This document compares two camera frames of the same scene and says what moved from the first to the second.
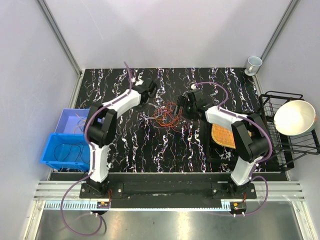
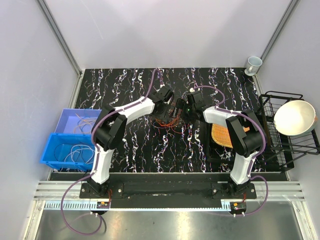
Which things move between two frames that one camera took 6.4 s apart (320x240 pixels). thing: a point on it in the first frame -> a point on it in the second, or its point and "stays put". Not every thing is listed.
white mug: (252, 66) stays put
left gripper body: (143, 104) -> (162, 115)
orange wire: (79, 125) stays put
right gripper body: (188, 110) stays put
